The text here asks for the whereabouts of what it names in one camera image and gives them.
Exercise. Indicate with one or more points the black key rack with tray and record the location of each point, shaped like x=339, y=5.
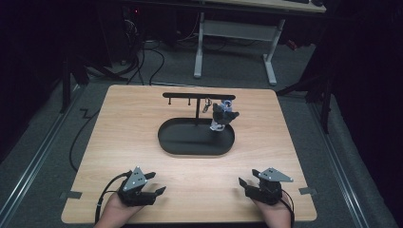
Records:
x=196, y=139

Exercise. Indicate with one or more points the dark computer tower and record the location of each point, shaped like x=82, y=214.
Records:
x=131, y=31

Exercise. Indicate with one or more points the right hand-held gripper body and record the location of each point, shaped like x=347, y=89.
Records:
x=267, y=190

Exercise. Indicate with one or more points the grey tape piece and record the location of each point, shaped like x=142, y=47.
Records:
x=307, y=190
x=73, y=194

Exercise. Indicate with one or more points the wooden desk with white legs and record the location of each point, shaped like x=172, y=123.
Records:
x=237, y=30

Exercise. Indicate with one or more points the person's right hand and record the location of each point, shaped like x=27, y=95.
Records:
x=275, y=213

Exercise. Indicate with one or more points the person's left hand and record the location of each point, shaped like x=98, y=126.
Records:
x=115, y=213

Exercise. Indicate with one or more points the black metal stand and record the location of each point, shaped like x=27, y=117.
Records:
x=68, y=85
x=320, y=95

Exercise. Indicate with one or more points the aluminium floor rail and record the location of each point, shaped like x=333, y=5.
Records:
x=34, y=161
x=342, y=171

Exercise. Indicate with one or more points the small red object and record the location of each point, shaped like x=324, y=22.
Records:
x=292, y=45

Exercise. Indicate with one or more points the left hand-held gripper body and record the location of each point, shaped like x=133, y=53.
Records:
x=135, y=186

